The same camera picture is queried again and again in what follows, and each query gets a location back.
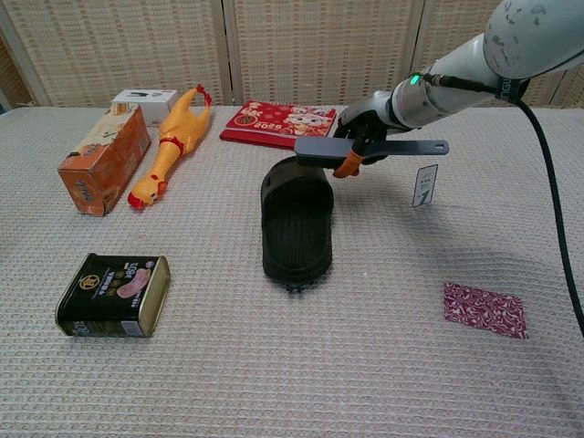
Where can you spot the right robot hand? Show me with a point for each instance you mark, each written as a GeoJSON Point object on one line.
{"type": "Point", "coordinates": [369, 114]}

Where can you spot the grey cleaning brush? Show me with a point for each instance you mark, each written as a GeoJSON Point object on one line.
{"type": "Point", "coordinates": [319, 148]}

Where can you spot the black rubber slipper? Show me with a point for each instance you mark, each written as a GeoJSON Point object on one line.
{"type": "Point", "coordinates": [296, 237]}

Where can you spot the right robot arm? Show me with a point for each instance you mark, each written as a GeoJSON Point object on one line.
{"type": "Point", "coordinates": [461, 77]}

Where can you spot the woven folding screen panel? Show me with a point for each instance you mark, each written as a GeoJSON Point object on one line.
{"type": "Point", "coordinates": [577, 93]}
{"type": "Point", "coordinates": [128, 45]}
{"type": "Point", "coordinates": [451, 27]}
{"type": "Point", "coordinates": [324, 50]}
{"type": "Point", "coordinates": [11, 77]}

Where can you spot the red 2025 calendar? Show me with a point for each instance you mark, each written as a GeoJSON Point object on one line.
{"type": "Point", "coordinates": [269, 130]}

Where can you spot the yellow rubber chicken toy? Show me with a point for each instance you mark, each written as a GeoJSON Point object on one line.
{"type": "Point", "coordinates": [182, 128]}

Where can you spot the small white cardboard box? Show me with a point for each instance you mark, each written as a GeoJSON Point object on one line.
{"type": "Point", "coordinates": [153, 101]}

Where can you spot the red white patterned packet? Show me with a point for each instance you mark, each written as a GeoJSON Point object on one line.
{"type": "Point", "coordinates": [486, 310]}

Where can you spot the orange tissue box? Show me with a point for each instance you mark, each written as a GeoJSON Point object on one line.
{"type": "Point", "coordinates": [105, 159]}

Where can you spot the beige waffle tablecloth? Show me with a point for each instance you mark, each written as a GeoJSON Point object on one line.
{"type": "Point", "coordinates": [292, 374]}

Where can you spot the black luncheon meat can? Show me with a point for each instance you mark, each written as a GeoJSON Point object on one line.
{"type": "Point", "coordinates": [109, 292]}

